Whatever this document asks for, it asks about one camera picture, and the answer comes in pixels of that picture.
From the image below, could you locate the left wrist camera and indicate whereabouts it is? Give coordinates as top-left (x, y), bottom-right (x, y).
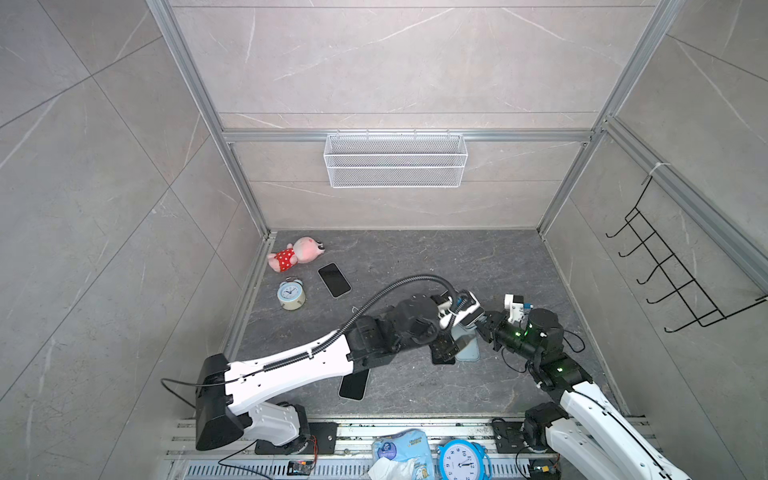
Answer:
top-left (432, 291), bottom-right (484, 330)

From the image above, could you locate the small cream alarm clock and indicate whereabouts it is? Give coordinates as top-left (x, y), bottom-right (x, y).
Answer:
top-left (277, 278), bottom-right (306, 311)

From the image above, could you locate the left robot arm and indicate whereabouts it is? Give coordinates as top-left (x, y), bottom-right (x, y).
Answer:
top-left (195, 294), bottom-right (484, 451)

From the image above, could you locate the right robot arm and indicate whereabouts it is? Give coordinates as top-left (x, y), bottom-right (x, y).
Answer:
top-left (475, 308), bottom-right (690, 479)

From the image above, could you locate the phone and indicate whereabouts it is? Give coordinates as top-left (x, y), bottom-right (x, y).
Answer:
top-left (338, 370), bottom-right (370, 401)
top-left (318, 263), bottom-right (352, 298)

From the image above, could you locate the pink plush toy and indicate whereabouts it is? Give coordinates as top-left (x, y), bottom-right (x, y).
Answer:
top-left (267, 237), bottom-right (325, 272)

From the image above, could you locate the blue tissue pack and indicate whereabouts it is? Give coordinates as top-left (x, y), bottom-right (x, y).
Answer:
top-left (367, 429), bottom-right (435, 480)

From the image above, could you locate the black wire hook rack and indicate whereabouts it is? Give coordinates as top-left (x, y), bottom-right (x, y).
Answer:
top-left (604, 175), bottom-right (767, 334)

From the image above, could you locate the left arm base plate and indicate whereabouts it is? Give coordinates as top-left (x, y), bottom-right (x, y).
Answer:
top-left (254, 422), bottom-right (339, 455)

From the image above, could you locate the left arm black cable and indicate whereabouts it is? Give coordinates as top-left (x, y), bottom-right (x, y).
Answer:
top-left (263, 274), bottom-right (460, 373)

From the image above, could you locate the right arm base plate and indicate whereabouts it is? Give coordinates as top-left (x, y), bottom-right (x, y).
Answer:
top-left (490, 417), bottom-right (541, 454)

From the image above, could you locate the white wire mesh basket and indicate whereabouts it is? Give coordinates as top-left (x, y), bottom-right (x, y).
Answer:
top-left (323, 133), bottom-right (469, 189)

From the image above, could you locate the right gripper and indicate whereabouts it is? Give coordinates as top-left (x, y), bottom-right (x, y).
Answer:
top-left (471, 310), bottom-right (544, 366)

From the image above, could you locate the blue alarm clock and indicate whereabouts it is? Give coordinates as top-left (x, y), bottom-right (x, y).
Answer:
top-left (437, 439), bottom-right (492, 480)

